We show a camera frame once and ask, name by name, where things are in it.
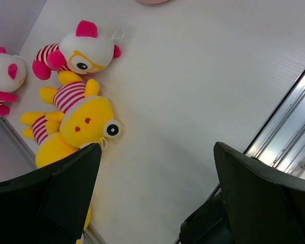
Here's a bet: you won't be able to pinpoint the yellow plush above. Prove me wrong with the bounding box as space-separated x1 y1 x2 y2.
19 111 92 244
40 71 121 148

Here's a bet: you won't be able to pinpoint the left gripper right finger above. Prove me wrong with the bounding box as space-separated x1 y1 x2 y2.
213 142 305 243

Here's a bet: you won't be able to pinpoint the aluminium mounting rail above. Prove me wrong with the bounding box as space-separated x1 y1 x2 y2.
244 69 305 179

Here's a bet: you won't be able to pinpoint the white pink plush far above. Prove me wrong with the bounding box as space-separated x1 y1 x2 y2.
0 47 27 116

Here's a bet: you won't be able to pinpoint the yellow plush left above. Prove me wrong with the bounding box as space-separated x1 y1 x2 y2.
19 111 92 244

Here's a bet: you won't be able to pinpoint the white pink plush glasses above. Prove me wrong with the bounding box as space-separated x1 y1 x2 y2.
32 20 121 80

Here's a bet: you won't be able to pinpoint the yellow plush right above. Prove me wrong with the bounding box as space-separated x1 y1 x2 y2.
40 71 121 148

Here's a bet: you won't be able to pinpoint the pink three-tier shelf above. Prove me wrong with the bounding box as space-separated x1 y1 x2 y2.
137 0 169 5

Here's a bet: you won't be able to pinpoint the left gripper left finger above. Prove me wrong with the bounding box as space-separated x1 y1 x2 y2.
0 143 102 243

